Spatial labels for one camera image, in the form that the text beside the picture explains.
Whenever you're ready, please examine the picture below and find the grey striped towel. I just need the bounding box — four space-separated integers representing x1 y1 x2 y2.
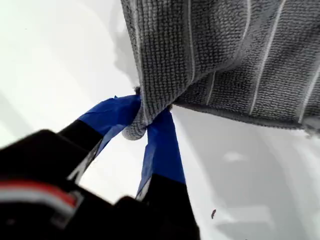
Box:
119 0 320 141

